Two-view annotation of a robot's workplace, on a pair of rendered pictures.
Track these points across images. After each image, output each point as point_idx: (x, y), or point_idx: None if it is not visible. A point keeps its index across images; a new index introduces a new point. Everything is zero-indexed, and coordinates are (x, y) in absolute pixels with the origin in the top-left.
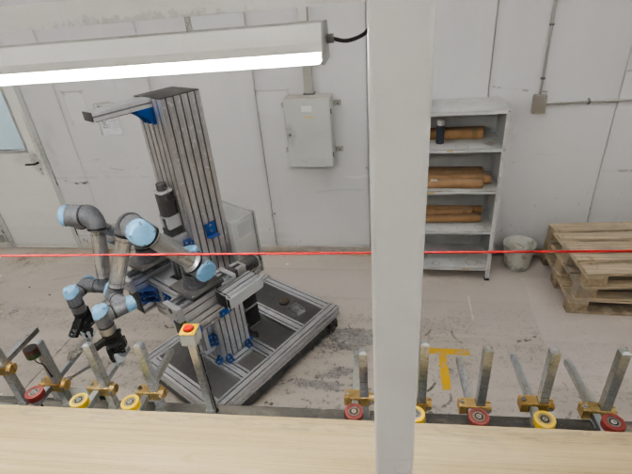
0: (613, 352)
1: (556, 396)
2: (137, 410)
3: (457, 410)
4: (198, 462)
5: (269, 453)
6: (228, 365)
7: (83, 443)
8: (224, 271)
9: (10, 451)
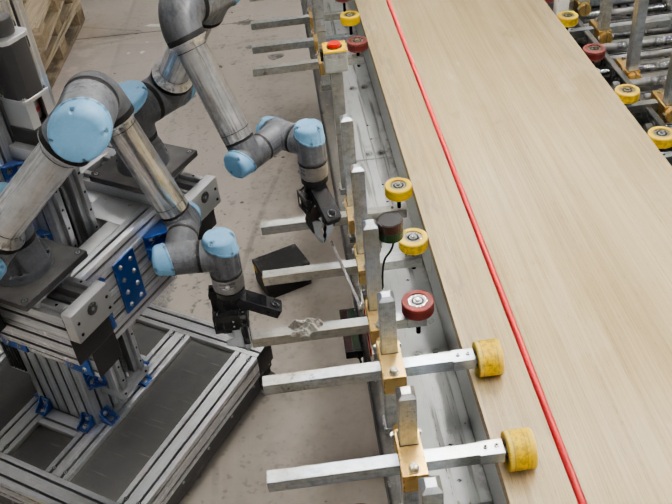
0: (120, 80)
1: (184, 114)
2: (393, 206)
3: (207, 174)
4: (455, 106)
5: (425, 72)
6: (153, 365)
7: (476, 196)
8: (89, 164)
9: (523, 257)
